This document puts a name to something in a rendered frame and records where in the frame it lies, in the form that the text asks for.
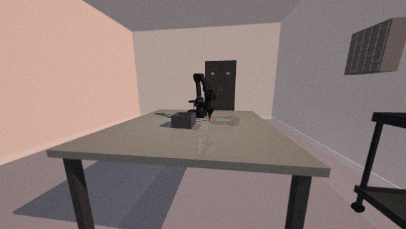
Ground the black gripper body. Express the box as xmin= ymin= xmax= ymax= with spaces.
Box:
xmin=202 ymin=100 xmax=214 ymax=111

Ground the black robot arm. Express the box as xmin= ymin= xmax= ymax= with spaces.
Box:
xmin=193 ymin=73 xmax=217 ymax=112

